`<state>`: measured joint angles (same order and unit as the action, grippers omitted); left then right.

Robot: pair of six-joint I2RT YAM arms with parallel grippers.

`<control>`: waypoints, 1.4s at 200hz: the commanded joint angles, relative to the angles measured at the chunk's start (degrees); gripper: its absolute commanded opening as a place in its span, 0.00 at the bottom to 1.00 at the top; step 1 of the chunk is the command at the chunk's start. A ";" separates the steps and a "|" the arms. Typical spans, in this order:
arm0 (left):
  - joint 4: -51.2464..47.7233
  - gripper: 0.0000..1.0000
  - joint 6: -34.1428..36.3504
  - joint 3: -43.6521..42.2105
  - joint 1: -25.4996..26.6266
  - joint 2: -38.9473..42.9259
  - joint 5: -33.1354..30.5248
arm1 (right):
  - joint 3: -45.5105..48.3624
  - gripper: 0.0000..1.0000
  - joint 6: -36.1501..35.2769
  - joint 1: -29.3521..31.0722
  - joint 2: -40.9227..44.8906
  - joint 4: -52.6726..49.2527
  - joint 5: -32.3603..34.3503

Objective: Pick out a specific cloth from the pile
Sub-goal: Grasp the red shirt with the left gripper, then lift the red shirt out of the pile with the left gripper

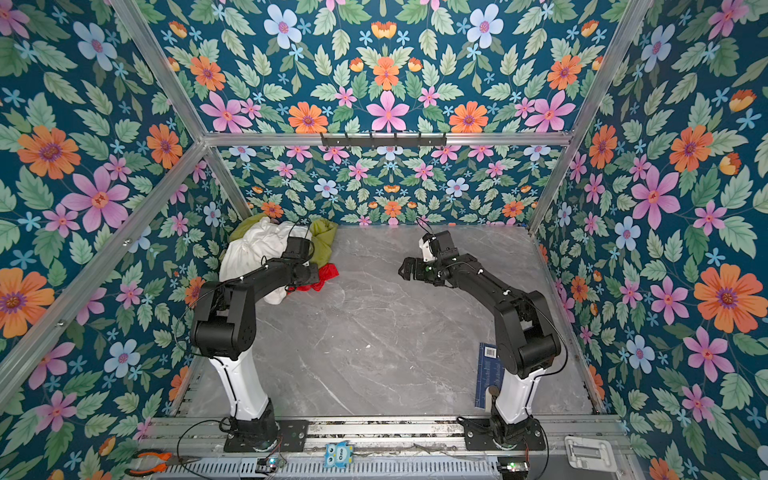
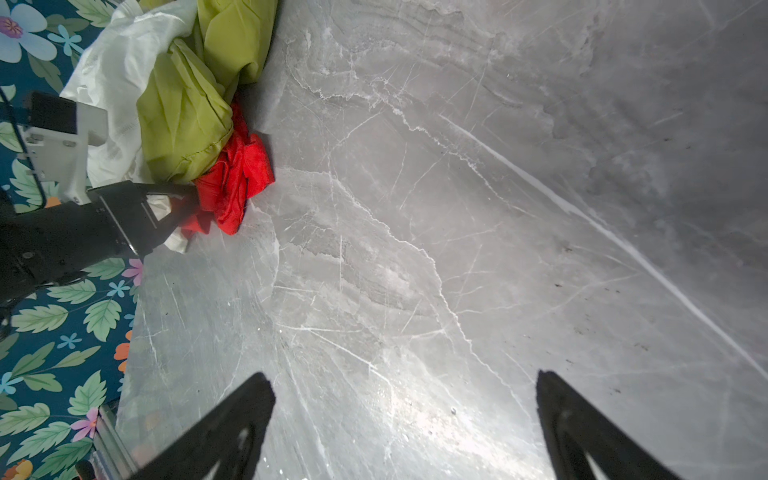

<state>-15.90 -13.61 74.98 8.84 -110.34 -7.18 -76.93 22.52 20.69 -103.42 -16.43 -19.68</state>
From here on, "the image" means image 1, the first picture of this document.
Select red cloth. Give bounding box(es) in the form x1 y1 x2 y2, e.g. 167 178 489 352
295 263 339 292

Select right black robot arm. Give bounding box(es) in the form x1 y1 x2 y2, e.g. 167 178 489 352
398 254 562 425

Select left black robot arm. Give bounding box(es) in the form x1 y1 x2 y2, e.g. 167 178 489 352
190 258 319 421

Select green cloth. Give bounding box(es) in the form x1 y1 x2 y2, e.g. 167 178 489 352
229 213 338 268

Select white cloth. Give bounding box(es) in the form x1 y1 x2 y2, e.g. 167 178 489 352
218 219 313 305

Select blue booklet with barcode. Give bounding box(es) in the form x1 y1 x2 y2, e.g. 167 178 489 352
474 343 504 412

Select small green circuit board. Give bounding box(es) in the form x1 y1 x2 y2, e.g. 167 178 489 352
257 456 287 473

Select left diagonal aluminium bar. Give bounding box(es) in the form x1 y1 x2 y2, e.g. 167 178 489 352
1 142 207 409

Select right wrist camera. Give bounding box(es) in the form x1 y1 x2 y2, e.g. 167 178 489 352
419 230 459 263

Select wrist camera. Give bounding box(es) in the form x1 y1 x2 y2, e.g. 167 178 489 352
282 236 314 263
419 230 459 263

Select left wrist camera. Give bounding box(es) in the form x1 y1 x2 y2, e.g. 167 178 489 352
282 236 314 263

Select aluminium horizontal frame bar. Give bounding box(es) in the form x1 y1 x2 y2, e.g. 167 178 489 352
204 132 572 148

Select black hook rail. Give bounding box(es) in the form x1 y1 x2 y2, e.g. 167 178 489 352
320 133 448 148

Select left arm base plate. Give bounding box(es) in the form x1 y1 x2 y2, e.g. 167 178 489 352
223 418 309 453

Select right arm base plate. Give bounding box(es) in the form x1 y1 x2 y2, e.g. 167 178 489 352
457 417 547 451

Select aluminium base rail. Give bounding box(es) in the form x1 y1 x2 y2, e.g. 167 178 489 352
138 414 632 456

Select orange handled pliers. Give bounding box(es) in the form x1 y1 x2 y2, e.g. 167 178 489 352
124 449 201 478

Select white plastic bracket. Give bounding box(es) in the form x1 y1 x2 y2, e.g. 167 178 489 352
565 436 618 473

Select aluminium corner frame post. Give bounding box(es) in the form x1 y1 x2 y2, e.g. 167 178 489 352
112 1 251 219

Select right aluminium frame post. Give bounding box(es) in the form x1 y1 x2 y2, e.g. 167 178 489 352
528 0 653 238

